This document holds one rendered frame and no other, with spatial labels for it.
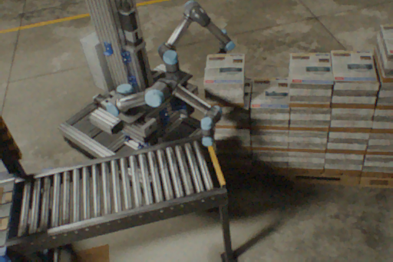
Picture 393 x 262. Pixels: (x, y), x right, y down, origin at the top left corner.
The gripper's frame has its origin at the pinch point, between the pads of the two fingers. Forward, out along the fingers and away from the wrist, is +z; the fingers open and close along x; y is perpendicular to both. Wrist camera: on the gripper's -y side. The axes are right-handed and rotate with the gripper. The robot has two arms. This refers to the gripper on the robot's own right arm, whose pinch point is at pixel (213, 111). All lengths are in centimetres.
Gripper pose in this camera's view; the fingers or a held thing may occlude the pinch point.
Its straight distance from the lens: 311.1
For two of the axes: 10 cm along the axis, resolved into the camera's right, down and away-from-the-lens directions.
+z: 1.3, -6.6, 7.4
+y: -1.1, -7.5, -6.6
